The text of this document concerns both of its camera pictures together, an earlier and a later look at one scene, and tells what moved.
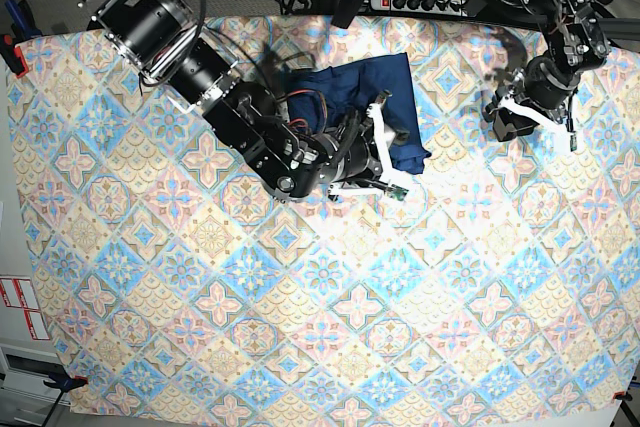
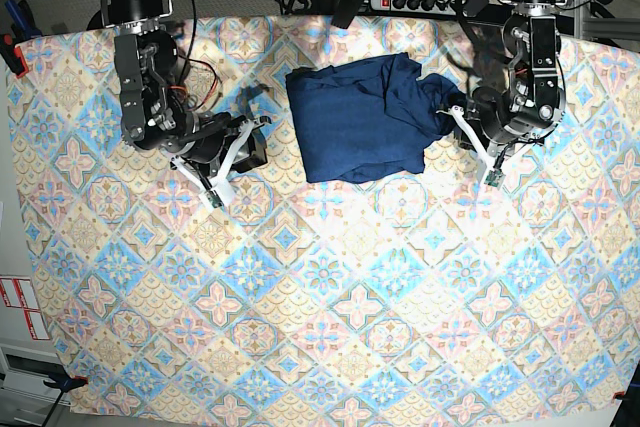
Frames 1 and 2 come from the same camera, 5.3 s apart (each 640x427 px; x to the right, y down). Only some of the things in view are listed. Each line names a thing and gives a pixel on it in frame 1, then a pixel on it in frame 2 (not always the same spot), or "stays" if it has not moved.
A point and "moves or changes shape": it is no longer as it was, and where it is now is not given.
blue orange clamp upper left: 24,28 stays
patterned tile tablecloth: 175,277 stays
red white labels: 19,293 stays
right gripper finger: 506,123 -> 457,111
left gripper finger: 391,176 -> 220,189
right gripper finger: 567,136 -> 494,177
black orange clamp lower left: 65,383 stays
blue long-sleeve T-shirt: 317,96 moves or changes shape
